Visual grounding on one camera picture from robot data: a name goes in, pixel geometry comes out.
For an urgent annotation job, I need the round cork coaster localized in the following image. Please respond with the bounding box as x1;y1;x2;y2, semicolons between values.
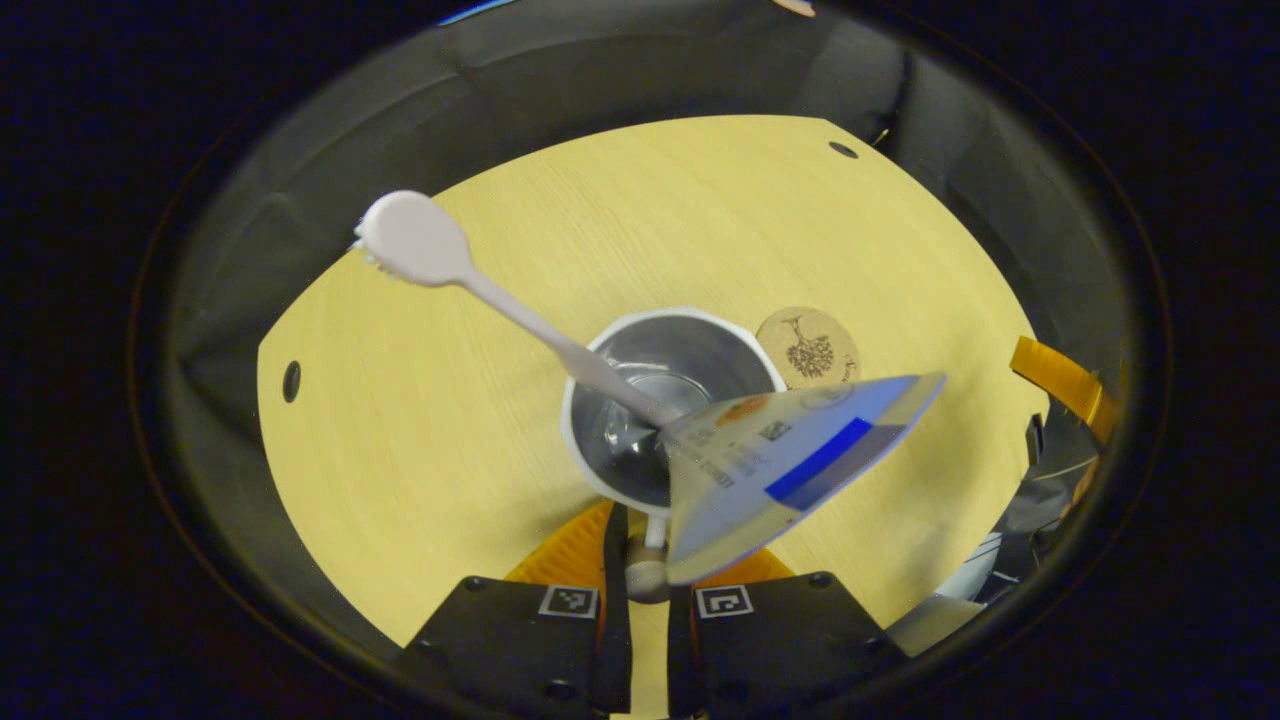
755;306;862;391

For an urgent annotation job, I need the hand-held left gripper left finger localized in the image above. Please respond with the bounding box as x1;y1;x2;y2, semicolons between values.
398;498;633;717

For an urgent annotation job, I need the white cup with handle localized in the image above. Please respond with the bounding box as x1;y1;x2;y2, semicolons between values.
560;306;788;606

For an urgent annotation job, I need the white toothpaste tube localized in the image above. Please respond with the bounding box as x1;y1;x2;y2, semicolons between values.
660;372;948;586

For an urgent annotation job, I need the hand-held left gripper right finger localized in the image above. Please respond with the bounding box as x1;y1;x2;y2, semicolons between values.
665;546;909;719

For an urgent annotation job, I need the white toothbrush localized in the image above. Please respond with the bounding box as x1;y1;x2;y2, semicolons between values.
353;190;686;431

